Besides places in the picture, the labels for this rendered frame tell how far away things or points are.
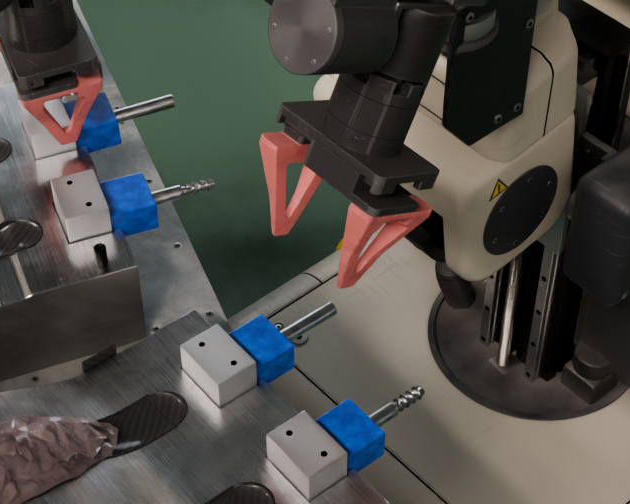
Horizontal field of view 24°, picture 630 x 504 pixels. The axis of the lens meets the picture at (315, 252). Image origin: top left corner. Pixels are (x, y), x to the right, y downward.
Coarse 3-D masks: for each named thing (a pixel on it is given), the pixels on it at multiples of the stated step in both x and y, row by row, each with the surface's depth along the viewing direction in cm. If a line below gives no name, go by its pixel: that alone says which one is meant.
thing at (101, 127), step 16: (64, 112) 124; (96, 112) 126; (112, 112) 126; (128, 112) 127; (144, 112) 128; (32, 128) 123; (64, 128) 123; (96, 128) 125; (112, 128) 126; (32, 144) 123; (48, 144) 124; (80, 144) 126; (96, 144) 126; (112, 144) 127
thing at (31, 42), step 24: (24, 0) 114; (48, 0) 114; (0, 24) 120; (24, 24) 115; (48, 24) 115; (72, 24) 117; (24, 48) 117; (48, 48) 117; (72, 48) 117; (24, 72) 115; (48, 72) 115
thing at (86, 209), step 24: (72, 192) 118; (96, 192) 118; (120, 192) 120; (144, 192) 120; (168, 192) 121; (192, 192) 122; (72, 216) 116; (96, 216) 117; (120, 216) 118; (144, 216) 119; (72, 240) 117
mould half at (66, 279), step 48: (0, 96) 130; (0, 192) 122; (48, 192) 122; (48, 240) 118; (96, 240) 118; (0, 288) 114; (48, 288) 114; (96, 288) 116; (0, 336) 115; (48, 336) 117; (96, 336) 120; (144, 336) 122
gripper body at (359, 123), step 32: (352, 96) 94; (384, 96) 94; (416, 96) 95; (320, 128) 97; (352, 128) 95; (384, 128) 95; (352, 160) 95; (384, 160) 96; (416, 160) 98; (384, 192) 94
